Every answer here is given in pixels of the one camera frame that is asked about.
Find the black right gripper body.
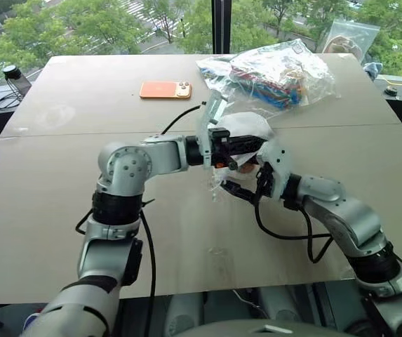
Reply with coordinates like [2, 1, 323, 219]
[255, 164, 279, 199]

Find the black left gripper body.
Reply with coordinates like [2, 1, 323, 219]
[209, 128, 249, 172]

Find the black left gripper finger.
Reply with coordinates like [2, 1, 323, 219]
[246, 135, 269, 155]

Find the clear drawstring bag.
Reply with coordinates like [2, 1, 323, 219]
[200, 108, 279, 204]

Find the white towel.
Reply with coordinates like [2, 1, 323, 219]
[217, 112, 275, 183]

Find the plastic bag of colourful items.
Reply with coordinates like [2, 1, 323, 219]
[195, 39, 338, 112]

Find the clear zip bag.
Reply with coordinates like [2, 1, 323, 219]
[315, 19, 380, 66]

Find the orange smartphone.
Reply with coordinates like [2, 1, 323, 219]
[139, 81, 192, 101]

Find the grey domed robot body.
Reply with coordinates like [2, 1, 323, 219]
[186, 317, 316, 337]

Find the blue cloth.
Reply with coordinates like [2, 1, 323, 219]
[363, 62, 384, 81]

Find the dark bottle with black lid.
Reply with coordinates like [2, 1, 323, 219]
[3, 65, 33, 96]

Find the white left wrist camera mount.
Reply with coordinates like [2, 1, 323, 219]
[195, 89, 229, 171]

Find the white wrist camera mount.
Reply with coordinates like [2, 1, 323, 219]
[195, 89, 229, 171]
[257, 138, 295, 201]

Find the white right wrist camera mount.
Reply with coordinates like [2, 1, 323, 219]
[257, 138, 295, 201]

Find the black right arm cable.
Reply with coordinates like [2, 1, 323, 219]
[254, 196, 333, 264]

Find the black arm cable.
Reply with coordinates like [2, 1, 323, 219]
[254, 196, 333, 264]
[75, 101, 207, 300]

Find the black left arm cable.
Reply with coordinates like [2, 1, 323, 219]
[75, 101, 207, 300]

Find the black window post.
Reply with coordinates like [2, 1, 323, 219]
[211, 0, 233, 56]

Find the thin black cord loop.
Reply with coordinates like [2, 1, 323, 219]
[0, 79, 25, 110]

